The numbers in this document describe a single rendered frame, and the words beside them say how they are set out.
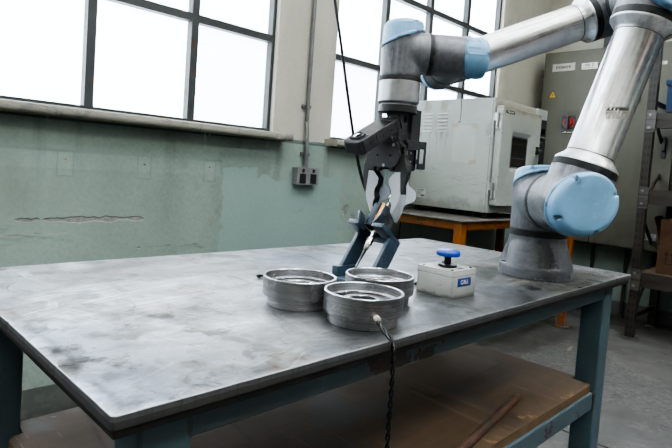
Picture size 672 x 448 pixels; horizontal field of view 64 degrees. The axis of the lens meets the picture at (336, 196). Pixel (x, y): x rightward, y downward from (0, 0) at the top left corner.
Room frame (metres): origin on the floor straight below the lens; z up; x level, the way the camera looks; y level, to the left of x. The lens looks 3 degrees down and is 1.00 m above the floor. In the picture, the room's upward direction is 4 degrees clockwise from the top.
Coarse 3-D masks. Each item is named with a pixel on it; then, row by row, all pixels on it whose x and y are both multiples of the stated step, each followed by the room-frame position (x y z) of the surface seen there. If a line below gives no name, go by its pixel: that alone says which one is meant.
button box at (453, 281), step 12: (420, 264) 0.91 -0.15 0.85; (432, 264) 0.92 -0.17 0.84; (444, 264) 0.90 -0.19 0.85; (456, 264) 0.91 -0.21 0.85; (420, 276) 0.91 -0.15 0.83; (432, 276) 0.89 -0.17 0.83; (444, 276) 0.88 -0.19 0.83; (456, 276) 0.87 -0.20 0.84; (468, 276) 0.90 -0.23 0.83; (420, 288) 0.91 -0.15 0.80; (432, 288) 0.89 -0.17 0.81; (444, 288) 0.87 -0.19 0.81; (456, 288) 0.87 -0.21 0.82; (468, 288) 0.90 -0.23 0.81
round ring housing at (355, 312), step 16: (336, 288) 0.74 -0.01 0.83; (352, 288) 0.75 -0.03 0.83; (368, 288) 0.75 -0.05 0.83; (384, 288) 0.74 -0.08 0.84; (336, 304) 0.66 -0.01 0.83; (352, 304) 0.65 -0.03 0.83; (368, 304) 0.65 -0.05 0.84; (384, 304) 0.66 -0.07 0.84; (400, 304) 0.68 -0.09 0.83; (336, 320) 0.67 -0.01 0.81; (352, 320) 0.66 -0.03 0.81; (368, 320) 0.65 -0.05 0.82; (384, 320) 0.66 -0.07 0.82
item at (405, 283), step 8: (352, 272) 0.85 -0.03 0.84; (360, 272) 0.86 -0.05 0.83; (368, 272) 0.87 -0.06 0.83; (376, 272) 0.87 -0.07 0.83; (384, 272) 0.87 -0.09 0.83; (392, 272) 0.87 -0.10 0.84; (400, 272) 0.86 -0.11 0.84; (352, 280) 0.79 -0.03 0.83; (360, 280) 0.78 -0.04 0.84; (368, 280) 0.78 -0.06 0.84; (376, 280) 0.77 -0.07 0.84; (384, 280) 0.84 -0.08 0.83; (392, 280) 0.84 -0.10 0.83; (400, 280) 0.85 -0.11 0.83; (408, 280) 0.79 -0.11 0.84; (400, 288) 0.78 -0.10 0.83; (408, 288) 0.79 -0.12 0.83; (408, 296) 0.79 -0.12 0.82
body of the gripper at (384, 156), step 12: (384, 108) 0.98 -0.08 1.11; (396, 108) 0.97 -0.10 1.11; (408, 108) 0.98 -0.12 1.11; (408, 120) 1.01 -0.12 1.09; (420, 120) 1.03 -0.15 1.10; (408, 132) 1.02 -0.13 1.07; (384, 144) 0.99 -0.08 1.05; (396, 144) 0.97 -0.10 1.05; (408, 144) 0.98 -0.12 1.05; (420, 144) 1.01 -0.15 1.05; (372, 156) 1.00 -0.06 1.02; (384, 156) 0.98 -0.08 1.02; (396, 156) 0.97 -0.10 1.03; (408, 156) 1.00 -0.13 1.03; (384, 168) 1.04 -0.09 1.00; (420, 168) 1.01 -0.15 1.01
